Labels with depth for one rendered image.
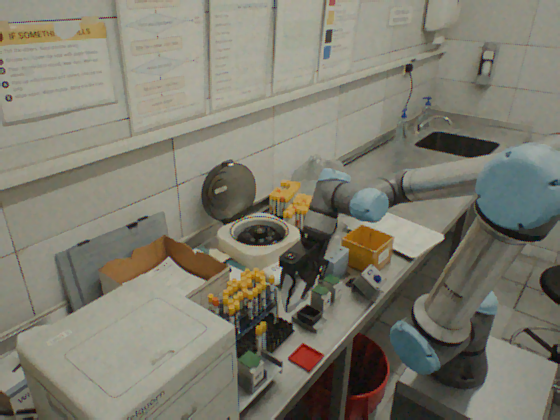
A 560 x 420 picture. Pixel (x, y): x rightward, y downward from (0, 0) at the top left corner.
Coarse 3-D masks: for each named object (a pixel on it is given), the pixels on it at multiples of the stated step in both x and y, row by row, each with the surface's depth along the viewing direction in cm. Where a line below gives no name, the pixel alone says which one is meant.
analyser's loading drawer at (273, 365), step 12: (264, 360) 111; (276, 360) 109; (264, 372) 104; (276, 372) 108; (240, 384) 104; (252, 384) 101; (264, 384) 104; (240, 396) 101; (252, 396) 101; (240, 408) 99
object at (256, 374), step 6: (240, 366) 102; (252, 366) 101; (258, 366) 102; (240, 372) 103; (246, 372) 102; (252, 372) 100; (258, 372) 102; (246, 378) 102; (252, 378) 101; (258, 378) 103
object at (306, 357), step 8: (304, 344) 120; (296, 352) 118; (304, 352) 118; (312, 352) 119; (320, 352) 118; (296, 360) 116; (304, 360) 116; (312, 360) 116; (304, 368) 114; (312, 368) 114
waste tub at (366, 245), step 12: (360, 228) 160; (372, 228) 158; (348, 240) 151; (360, 240) 163; (372, 240) 160; (384, 240) 156; (360, 252) 149; (372, 252) 145; (384, 252) 150; (348, 264) 154; (360, 264) 150; (372, 264) 147; (384, 264) 154
